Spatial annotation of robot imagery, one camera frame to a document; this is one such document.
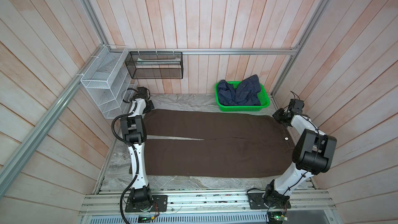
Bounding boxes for brown trousers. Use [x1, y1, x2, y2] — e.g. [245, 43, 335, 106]
[144, 110, 294, 178]

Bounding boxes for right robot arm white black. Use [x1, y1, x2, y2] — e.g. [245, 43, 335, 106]
[262, 108, 337, 208]

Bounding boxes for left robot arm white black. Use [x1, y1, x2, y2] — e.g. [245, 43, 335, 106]
[120, 98, 153, 211]

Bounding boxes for navy blue trousers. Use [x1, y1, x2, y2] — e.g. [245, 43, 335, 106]
[216, 75, 262, 106]

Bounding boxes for green plastic basket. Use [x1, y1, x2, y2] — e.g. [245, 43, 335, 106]
[214, 80, 271, 112]

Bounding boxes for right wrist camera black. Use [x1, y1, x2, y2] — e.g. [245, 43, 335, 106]
[288, 99, 305, 115]

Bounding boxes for black mesh wall basket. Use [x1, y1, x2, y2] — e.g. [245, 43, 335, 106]
[125, 51, 184, 79]

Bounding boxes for white wire mesh shelf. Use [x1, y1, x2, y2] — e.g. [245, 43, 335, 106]
[81, 45, 132, 119]

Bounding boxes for aluminium mounting rail base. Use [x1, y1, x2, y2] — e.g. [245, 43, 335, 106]
[79, 188, 336, 224]

